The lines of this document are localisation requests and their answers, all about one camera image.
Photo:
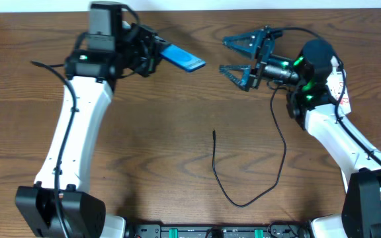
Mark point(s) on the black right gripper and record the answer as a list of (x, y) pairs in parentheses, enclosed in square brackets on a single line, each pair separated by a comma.
[(260, 57)]

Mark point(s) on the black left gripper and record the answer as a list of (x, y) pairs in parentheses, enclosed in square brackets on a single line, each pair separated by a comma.
[(149, 53)]

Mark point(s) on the blue screen smartphone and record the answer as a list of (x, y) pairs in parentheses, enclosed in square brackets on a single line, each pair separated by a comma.
[(182, 59)]

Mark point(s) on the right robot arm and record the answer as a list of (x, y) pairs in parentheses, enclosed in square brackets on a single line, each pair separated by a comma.
[(317, 99)]

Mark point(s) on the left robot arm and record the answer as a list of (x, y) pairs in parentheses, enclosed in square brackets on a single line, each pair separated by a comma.
[(58, 204)]

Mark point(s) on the white charger plug adapter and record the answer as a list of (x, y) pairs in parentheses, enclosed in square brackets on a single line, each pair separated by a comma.
[(336, 64)]

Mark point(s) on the white power strip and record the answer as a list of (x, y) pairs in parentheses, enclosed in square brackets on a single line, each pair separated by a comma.
[(335, 85)]

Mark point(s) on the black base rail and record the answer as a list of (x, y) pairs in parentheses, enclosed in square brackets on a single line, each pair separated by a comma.
[(276, 229)]

